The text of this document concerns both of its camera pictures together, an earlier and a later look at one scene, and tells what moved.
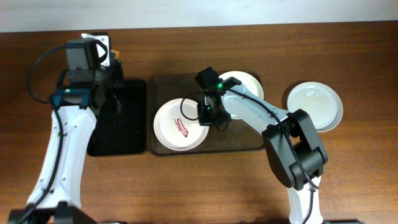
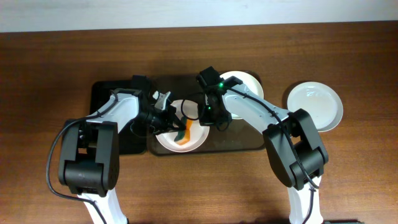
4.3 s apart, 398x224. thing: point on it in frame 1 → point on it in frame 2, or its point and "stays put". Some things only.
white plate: x=246 y=80 stays put
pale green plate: x=321 y=101 stays put
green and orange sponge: x=114 y=55 → x=183 y=135
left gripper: x=115 y=73 → x=170 y=120
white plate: x=176 y=126 stays put
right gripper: x=212 y=117 stays put
